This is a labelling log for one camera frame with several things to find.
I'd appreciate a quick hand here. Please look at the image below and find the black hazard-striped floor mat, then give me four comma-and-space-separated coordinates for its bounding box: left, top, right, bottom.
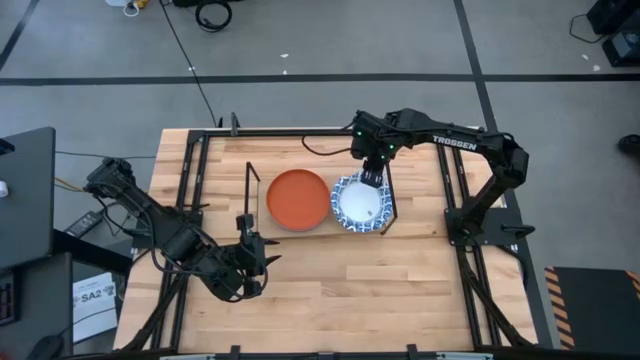
543, 265, 640, 351

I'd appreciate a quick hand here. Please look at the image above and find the black power brick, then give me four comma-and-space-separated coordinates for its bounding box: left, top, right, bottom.
64, 209, 105, 239

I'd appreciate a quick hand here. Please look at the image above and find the coiled black cable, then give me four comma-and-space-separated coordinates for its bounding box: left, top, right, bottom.
194, 0, 234, 34

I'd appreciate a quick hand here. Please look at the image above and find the small black equipment box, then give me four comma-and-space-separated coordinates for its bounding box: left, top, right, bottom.
601, 28, 640, 69

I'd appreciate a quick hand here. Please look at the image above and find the black button control panel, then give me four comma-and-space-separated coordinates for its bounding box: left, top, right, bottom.
0, 269, 21, 329

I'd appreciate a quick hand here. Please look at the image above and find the grey floor cable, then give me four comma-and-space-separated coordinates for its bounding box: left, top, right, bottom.
54, 149, 158, 161

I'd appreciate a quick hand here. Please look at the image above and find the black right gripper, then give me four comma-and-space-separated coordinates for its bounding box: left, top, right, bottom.
349, 111, 399, 190

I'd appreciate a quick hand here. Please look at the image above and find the black rounded floor object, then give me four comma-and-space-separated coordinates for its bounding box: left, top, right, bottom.
25, 333, 65, 360

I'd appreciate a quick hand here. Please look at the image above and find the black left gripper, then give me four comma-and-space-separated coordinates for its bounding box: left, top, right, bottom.
231, 214, 283, 298

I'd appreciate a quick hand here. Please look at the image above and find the dark grey desk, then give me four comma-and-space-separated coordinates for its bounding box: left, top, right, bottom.
0, 126, 57, 271

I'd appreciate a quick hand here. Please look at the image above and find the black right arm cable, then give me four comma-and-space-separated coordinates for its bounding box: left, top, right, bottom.
301, 130, 357, 157

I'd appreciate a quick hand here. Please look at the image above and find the orange plastic plate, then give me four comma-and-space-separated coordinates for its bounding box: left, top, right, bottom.
265, 168, 332, 233

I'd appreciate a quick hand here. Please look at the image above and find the long black floor cable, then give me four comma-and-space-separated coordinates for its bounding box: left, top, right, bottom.
160, 0, 221, 127

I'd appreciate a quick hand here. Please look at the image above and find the blue patterned paper plate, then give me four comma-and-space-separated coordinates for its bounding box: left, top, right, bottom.
329, 169, 395, 234

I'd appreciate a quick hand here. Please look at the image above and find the yellow floor cable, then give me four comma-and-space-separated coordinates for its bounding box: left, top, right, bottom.
54, 176, 90, 195

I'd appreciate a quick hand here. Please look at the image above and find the black cabinet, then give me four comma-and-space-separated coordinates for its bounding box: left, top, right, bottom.
0, 228, 134, 360

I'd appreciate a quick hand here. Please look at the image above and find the thin black equipment cable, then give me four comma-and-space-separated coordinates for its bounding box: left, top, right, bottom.
568, 12, 607, 45

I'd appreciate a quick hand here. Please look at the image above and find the large black equipment case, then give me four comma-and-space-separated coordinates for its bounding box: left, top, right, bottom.
586, 0, 640, 36

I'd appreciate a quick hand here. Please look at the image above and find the person's foot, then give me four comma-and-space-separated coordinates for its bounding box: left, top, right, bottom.
616, 133, 640, 156

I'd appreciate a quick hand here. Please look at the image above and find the white SA2 paper sign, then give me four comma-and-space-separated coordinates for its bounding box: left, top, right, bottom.
72, 271, 119, 344

